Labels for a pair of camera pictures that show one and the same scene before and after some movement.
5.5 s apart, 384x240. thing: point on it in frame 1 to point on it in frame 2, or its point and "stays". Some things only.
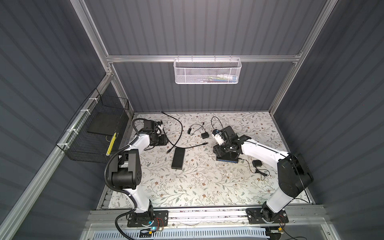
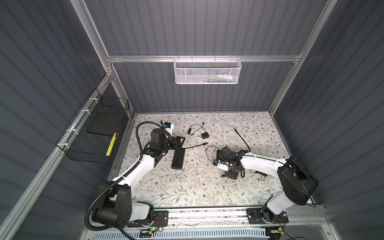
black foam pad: x=105 y=123 stays
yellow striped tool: x=111 y=144 stays
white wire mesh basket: x=207 y=71 stays
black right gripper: x=217 y=150 to x=231 y=175
